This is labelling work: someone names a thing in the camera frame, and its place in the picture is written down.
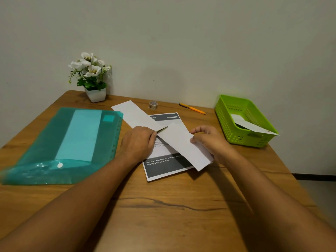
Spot person's right hand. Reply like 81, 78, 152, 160
190, 125, 238, 166

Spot green plastic basket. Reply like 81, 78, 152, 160
214, 94, 279, 148

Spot person's left forearm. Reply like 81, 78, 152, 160
0, 157, 143, 252

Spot white envelope with red mark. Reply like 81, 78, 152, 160
230, 113, 280, 136

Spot teal plastic document folder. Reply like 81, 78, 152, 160
0, 107, 124, 186

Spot black baseboard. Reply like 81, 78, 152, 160
292, 173, 336, 181

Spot pale sheet inside folder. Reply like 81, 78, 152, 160
54, 110, 103, 163

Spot person's left hand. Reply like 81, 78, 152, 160
119, 126, 158, 166

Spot orange pen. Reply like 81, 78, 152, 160
179, 102, 207, 115

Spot person's right forearm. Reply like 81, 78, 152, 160
217, 152, 336, 252

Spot long white envelope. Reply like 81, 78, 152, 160
111, 100, 214, 172

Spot printed paper sheet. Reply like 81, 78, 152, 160
142, 112, 195, 182

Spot white flowers in white pot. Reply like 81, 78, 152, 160
68, 52, 112, 103

